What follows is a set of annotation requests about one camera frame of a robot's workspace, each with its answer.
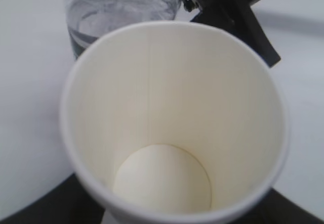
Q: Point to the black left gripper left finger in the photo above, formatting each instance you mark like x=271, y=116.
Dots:
x=67, y=203

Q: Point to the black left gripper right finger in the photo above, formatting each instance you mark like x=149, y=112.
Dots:
x=275, y=208

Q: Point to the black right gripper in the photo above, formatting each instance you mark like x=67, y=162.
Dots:
x=237, y=18

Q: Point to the white paper cup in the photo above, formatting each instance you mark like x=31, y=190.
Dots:
x=173, y=122

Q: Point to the clear water bottle green label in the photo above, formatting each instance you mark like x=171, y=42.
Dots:
x=88, y=20

